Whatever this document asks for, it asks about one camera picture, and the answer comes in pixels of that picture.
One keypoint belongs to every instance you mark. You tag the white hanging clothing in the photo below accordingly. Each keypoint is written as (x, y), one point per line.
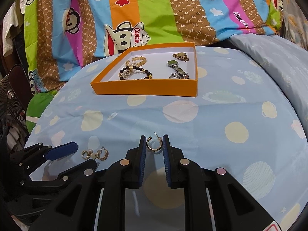
(12, 26)

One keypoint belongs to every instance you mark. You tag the green pillow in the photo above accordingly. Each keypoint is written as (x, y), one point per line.
(38, 112)

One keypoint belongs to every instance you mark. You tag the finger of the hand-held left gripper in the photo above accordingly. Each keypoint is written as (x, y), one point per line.
(72, 172)
(62, 150)

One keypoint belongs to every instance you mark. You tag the gold wristwatch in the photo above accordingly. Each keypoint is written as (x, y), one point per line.
(180, 56)

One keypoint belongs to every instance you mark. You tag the grey floral fabric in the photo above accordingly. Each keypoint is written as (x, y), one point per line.
(294, 21)

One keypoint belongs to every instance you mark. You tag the pale blue quilt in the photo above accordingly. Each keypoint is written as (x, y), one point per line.
(279, 60)

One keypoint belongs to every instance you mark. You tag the silver wristwatch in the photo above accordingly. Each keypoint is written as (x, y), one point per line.
(179, 70)

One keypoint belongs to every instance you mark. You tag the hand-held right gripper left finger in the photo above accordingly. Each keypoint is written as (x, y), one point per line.
(143, 158)

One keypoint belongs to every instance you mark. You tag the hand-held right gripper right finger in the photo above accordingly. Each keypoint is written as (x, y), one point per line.
(166, 161)

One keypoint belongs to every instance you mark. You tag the striped monkey print blanket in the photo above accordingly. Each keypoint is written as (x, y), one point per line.
(149, 14)

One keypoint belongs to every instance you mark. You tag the orange shallow cardboard box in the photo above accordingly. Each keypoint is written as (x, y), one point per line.
(149, 86)

